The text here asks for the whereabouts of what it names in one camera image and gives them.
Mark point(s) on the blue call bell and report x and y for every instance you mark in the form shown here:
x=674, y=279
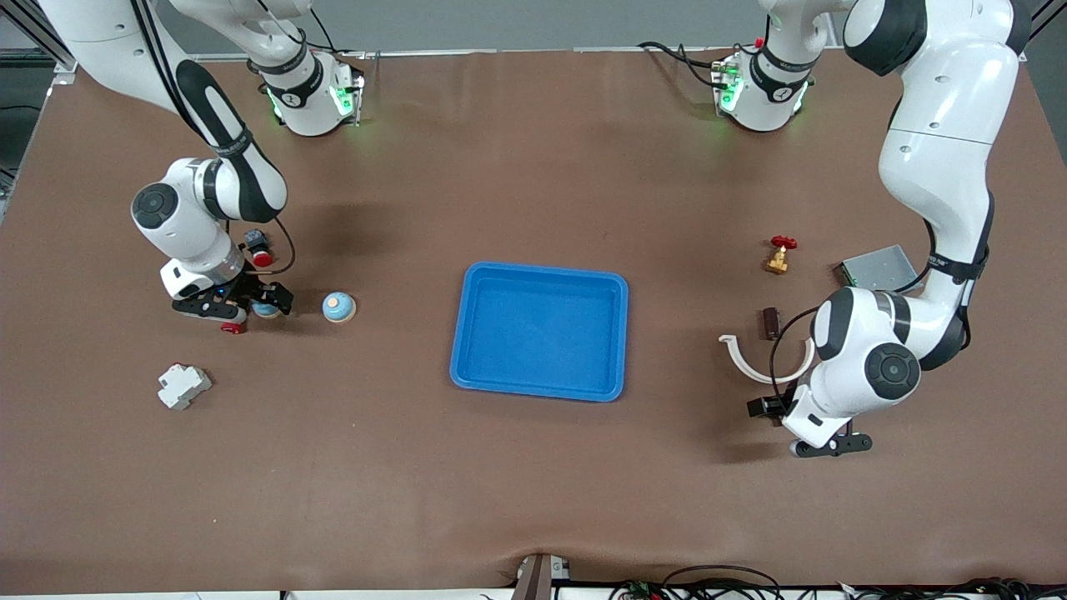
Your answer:
x=265, y=311
x=338, y=307

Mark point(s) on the dark brown electrolytic capacitor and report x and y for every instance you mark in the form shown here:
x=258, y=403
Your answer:
x=771, y=323

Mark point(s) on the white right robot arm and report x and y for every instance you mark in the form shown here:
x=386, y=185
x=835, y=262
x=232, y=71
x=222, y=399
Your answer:
x=192, y=225

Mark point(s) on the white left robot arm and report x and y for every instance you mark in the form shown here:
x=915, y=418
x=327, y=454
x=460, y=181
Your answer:
x=942, y=167

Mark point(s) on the blue plastic tray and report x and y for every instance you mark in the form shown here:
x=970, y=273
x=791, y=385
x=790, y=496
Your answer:
x=542, y=333

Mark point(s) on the orange emergency stop button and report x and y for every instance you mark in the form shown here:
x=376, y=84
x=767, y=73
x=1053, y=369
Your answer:
x=233, y=327

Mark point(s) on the white curved plastic clamp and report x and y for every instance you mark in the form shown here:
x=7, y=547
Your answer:
x=742, y=360

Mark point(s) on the white circuit breaker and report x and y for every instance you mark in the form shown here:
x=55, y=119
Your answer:
x=184, y=387

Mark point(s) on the grey metal module box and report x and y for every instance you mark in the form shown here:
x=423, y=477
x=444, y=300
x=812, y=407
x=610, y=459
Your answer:
x=875, y=267

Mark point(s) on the base connector box green light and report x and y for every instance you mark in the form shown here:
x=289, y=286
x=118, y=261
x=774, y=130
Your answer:
x=343, y=100
x=727, y=87

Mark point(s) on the brown table mat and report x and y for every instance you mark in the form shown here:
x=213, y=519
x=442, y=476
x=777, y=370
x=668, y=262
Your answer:
x=533, y=483

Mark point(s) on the red push button switch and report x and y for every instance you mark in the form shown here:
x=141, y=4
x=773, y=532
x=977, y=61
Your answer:
x=262, y=257

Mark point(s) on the grey metal mount post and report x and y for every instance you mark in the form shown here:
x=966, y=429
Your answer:
x=538, y=579

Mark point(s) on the aluminium frame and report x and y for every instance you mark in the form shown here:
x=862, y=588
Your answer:
x=50, y=46

